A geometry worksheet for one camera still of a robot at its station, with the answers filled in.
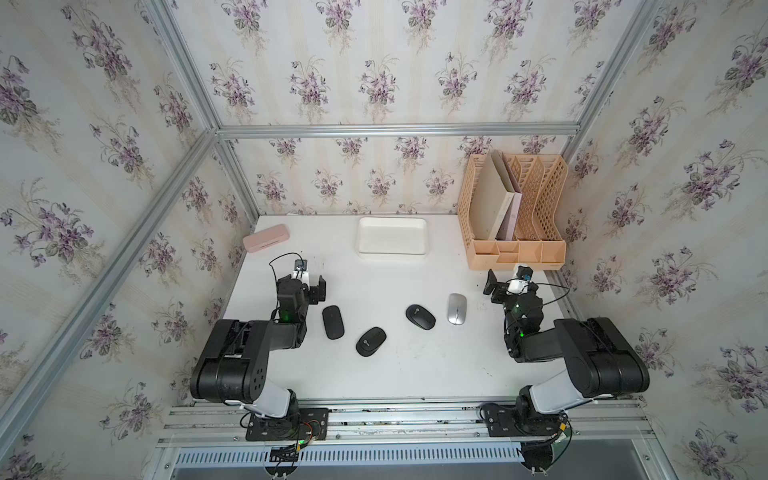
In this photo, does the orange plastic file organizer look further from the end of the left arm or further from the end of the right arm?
the end of the left arm

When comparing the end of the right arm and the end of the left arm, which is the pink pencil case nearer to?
the end of the left arm

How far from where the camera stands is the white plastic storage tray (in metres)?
1.10

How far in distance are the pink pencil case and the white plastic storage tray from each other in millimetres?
304

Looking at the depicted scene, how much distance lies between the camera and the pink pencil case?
43.5 inches
